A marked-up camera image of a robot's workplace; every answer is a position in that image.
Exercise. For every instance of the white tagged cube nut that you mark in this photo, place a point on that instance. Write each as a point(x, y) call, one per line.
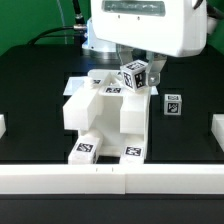
point(172, 104)

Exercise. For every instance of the white front fence rail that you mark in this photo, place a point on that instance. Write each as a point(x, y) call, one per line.
point(112, 179)

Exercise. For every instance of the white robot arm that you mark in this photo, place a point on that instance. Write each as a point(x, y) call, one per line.
point(215, 16)

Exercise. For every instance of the white part at right edge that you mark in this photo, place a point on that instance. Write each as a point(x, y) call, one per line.
point(217, 129)

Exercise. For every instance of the white part at edge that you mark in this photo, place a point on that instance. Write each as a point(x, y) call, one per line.
point(2, 125)
point(217, 129)

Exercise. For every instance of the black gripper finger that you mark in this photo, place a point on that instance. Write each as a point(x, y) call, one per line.
point(156, 63)
point(128, 54)

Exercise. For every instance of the white part at left edge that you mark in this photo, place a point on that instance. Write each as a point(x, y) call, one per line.
point(2, 125)

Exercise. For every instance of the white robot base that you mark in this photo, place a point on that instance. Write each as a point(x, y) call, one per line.
point(97, 48)

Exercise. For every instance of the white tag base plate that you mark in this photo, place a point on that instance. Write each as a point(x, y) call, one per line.
point(73, 85)

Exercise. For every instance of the white chair seat part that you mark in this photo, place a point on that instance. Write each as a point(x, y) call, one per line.
point(123, 113)

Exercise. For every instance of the white chair back frame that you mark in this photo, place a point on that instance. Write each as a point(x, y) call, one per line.
point(83, 106)

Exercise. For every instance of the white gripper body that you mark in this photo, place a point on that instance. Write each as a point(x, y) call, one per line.
point(171, 27)

